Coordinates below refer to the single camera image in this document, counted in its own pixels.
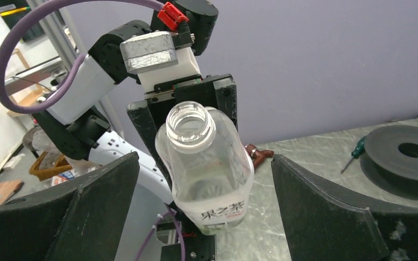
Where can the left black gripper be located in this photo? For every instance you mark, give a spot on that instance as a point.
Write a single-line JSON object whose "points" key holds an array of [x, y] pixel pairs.
{"points": [[150, 114]]}

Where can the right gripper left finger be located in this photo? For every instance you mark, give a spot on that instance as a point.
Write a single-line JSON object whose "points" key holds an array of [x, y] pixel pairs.
{"points": [[81, 219]]}

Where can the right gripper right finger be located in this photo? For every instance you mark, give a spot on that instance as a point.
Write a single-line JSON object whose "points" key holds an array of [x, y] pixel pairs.
{"points": [[323, 220]]}

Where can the green fruit tea bottle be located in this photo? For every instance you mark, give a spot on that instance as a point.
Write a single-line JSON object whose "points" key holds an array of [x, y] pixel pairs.
{"points": [[211, 172]]}

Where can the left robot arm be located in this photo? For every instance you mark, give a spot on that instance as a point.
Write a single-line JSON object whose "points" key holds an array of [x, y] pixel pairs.
{"points": [[80, 131]]}

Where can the red brown small object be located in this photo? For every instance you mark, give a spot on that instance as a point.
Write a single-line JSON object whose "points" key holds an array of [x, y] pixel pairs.
{"points": [[258, 156]]}

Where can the black filament spool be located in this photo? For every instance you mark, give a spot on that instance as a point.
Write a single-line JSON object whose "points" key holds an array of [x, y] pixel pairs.
{"points": [[390, 160]]}

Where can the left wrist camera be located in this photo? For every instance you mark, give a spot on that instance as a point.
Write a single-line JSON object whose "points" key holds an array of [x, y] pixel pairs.
{"points": [[161, 56]]}

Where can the green handled screwdriver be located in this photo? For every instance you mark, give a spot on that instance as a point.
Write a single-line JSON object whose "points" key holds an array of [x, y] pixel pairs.
{"points": [[356, 153]]}

